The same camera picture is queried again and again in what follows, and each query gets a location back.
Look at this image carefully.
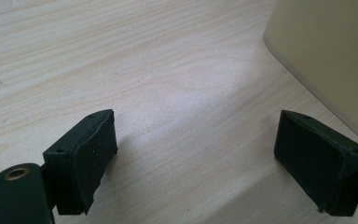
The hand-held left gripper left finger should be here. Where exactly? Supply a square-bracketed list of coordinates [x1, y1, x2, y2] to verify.
[42, 108, 118, 216]

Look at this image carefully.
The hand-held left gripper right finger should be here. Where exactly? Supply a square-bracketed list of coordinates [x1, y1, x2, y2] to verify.
[273, 109, 358, 217]

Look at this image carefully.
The cream plastic bin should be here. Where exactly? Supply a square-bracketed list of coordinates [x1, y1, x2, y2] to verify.
[263, 0, 358, 151]

